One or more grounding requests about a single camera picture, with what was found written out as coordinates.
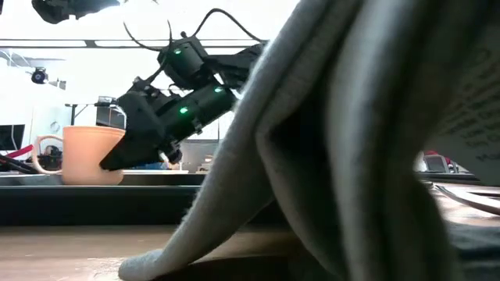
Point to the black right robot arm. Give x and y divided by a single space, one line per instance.
203 105

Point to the grey and red device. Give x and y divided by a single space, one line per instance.
435 164

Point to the black background table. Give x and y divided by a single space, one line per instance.
109 117

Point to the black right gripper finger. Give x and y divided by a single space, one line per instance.
133 154

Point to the black round camera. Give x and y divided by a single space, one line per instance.
39 76

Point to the black metal table frame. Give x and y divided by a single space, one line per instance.
15 167

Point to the orange mug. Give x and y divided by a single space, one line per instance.
84 156

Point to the small dark machine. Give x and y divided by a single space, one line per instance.
52 158

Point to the black ceiling rail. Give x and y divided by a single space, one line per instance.
90 43

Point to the black computer monitor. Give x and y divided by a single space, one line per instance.
11 136

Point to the grey cloth napkin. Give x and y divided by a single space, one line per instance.
351 136

